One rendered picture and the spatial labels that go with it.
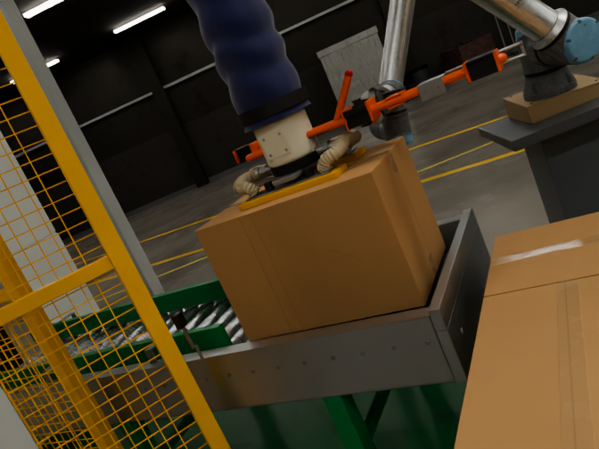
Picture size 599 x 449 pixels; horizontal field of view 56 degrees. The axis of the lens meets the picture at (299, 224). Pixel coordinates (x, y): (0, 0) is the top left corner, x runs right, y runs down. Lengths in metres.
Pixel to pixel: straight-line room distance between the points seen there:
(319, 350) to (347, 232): 0.33
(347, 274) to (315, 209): 0.21
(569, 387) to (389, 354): 0.51
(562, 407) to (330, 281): 0.75
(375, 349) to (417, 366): 0.11
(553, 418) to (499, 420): 0.09
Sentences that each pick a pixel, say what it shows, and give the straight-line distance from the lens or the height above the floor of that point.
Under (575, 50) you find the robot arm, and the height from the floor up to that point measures 0.96.
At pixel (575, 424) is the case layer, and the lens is 1.06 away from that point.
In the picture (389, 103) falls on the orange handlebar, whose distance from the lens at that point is 1.57.
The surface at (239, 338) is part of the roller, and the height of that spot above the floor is 0.54.
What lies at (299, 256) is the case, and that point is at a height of 0.78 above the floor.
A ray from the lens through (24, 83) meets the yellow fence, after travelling 1.64.
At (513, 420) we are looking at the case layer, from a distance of 1.10.
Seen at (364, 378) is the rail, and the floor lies 0.45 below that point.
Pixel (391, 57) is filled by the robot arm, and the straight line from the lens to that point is 2.04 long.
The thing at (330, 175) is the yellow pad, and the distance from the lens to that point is 1.55.
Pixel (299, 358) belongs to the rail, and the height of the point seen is 0.54.
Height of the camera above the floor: 1.21
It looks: 12 degrees down
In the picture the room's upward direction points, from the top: 24 degrees counter-clockwise
